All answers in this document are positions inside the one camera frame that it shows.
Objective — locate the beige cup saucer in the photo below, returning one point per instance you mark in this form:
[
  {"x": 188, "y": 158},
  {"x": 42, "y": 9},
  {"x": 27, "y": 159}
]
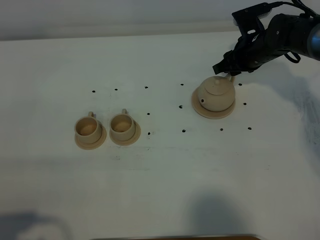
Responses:
[
  {"x": 130, "y": 141},
  {"x": 91, "y": 146}
]

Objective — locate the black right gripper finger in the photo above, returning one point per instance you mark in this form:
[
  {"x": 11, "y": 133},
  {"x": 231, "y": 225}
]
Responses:
[
  {"x": 235, "y": 73},
  {"x": 221, "y": 67}
]

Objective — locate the beige left cup saucer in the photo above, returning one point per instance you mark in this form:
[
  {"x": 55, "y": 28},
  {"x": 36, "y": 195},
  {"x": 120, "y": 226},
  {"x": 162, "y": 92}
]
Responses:
[{"x": 91, "y": 146}]

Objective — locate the beige right teacup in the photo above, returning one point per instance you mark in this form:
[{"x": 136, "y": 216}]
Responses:
[{"x": 122, "y": 126}]

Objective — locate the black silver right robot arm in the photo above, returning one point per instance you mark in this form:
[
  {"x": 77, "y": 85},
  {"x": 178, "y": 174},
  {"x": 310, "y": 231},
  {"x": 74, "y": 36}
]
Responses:
[{"x": 289, "y": 35}]

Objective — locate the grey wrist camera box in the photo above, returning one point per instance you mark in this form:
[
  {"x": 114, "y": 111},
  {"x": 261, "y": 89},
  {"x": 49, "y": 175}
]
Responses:
[{"x": 248, "y": 19}]

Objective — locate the beige teapot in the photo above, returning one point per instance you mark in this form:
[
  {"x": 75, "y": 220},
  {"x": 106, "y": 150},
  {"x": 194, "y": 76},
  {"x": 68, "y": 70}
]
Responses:
[{"x": 216, "y": 93}]

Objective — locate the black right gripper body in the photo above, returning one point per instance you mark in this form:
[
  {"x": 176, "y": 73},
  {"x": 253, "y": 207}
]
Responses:
[{"x": 252, "y": 50}]

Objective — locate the beige teacup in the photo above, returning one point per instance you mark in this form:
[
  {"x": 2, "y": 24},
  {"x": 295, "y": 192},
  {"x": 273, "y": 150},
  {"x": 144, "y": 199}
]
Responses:
[
  {"x": 122, "y": 126},
  {"x": 87, "y": 129}
]

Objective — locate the beige right cup saucer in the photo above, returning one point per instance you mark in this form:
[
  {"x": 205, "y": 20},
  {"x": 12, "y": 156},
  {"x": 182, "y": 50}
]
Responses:
[{"x": 130, "y": 141}]

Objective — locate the beige teapot saucer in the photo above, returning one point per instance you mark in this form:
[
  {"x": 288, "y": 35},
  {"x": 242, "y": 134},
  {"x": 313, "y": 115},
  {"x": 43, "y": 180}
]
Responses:
[{"x": 209, "y": 114}]

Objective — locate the beige left teacup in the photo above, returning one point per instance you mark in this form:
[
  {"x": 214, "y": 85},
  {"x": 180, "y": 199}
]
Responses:
[{"x": 87, "y": 129}]

